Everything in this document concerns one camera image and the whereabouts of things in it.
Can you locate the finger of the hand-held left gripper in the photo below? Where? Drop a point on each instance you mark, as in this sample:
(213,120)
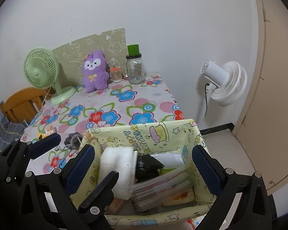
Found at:
(45,145)
(103,189)

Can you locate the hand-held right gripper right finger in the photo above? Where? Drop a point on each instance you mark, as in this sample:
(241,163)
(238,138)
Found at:
(206,170)

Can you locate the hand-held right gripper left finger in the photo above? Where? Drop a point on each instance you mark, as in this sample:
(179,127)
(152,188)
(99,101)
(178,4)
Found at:
(84,167)

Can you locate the white foam block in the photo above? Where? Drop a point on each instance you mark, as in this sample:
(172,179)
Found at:
(117,160)

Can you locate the white packaged towel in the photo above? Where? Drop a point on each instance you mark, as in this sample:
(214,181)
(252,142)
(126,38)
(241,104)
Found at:
(170,159)

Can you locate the black bag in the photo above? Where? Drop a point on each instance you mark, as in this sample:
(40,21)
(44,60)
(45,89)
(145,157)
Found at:
(147,167)

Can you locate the yellow-green printed fabric storage box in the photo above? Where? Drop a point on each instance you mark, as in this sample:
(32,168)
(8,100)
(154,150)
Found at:
(134,134)

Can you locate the grey plaid pillow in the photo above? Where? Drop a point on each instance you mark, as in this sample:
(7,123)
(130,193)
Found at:
(9,129)

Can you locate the wooden bed headboard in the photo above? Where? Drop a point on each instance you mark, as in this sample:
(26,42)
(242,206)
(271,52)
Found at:
(19,103)

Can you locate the green desk fan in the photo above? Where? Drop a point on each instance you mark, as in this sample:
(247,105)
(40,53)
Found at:
(38,73)

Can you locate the purple plush toy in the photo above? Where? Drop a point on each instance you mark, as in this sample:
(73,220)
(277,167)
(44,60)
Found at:
(94,76)

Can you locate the white standing fan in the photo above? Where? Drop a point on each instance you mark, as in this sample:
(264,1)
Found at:
(226,83)

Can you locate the beige door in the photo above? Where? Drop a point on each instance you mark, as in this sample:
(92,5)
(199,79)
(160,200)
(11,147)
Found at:
(273,100)

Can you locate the green patterned cardboard sheet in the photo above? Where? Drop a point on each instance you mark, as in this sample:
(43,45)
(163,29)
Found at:
(72,50)

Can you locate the glass jar mug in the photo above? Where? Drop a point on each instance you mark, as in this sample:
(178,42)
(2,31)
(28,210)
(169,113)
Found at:
(135,71)

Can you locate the green plastic cup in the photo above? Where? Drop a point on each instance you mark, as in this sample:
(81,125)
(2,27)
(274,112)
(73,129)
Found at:
(133,49)

